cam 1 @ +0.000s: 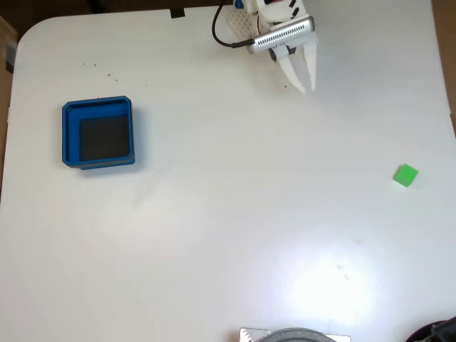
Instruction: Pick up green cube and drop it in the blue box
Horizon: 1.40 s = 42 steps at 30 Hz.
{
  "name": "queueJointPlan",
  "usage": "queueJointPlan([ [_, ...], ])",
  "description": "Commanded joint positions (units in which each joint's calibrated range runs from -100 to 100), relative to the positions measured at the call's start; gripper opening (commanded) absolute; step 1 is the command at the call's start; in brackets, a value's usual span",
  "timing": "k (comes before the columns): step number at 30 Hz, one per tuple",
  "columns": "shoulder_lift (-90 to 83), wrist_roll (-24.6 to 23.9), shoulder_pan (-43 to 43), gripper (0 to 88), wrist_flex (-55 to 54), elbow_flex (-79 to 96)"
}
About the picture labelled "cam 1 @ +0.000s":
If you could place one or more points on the green cube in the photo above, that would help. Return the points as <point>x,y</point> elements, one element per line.
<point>406,175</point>

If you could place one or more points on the black tape strip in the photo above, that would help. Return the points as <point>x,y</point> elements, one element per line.
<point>177,13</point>

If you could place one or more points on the blue square box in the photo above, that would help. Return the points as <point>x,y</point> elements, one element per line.
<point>71,142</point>

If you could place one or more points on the silver camera box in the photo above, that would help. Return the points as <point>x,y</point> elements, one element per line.
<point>285,33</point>

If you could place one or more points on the silver flat plate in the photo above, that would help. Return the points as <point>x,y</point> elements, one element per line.
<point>249,335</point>

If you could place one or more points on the blue clamp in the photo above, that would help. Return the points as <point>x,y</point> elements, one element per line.
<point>238,3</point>

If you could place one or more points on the black object with dark rim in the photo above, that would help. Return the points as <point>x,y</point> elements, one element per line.
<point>445,331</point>

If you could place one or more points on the white perforated base plate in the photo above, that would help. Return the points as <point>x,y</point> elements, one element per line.
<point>240,23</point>

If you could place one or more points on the grey round object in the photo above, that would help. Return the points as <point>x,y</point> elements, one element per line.
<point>299,336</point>

